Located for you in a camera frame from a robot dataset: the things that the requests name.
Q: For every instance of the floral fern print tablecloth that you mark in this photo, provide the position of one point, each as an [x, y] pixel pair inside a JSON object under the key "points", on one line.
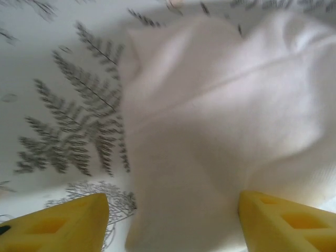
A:
{"points": [[52, 92]]}

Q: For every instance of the white t-shirt with robot print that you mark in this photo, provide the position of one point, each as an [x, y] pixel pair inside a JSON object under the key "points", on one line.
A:
{"points": [[223, 118]]}

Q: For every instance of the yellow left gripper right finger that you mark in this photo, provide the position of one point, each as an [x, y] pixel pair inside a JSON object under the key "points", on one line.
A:
{"points": [[275, 223]]}

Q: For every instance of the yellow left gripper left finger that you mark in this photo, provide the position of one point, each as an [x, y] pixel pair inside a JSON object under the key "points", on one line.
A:
{"points": [[65, 225]]}

